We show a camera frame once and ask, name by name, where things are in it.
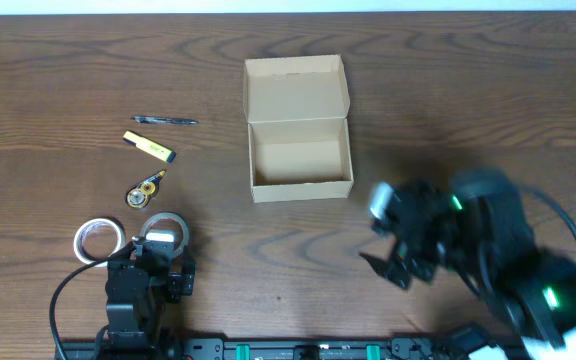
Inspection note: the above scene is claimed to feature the open brown cardboard box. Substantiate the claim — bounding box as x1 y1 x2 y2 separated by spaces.
243 55 354 203

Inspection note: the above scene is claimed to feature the black ballpoint pen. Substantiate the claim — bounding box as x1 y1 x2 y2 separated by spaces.
132 115 199 126

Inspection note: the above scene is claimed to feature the white tape roll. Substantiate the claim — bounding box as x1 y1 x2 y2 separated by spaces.
73 218 126 265

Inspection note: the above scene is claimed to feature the yellow black correction tape dispenser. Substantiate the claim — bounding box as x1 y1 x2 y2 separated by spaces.
125 169 167 209

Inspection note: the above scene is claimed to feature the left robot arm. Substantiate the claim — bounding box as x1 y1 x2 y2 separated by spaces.
105 237 196 356

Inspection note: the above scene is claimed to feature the clear tape roll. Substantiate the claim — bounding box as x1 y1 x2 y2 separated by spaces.
140 212 191 258

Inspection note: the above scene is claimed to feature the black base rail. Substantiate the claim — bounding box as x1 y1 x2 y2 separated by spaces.
53 337 529 360

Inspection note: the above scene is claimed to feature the yellow highlighter marker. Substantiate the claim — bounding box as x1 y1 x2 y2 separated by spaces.
123 131 176 163

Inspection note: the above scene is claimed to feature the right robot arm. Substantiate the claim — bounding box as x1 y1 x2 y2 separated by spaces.
364 168 576 354

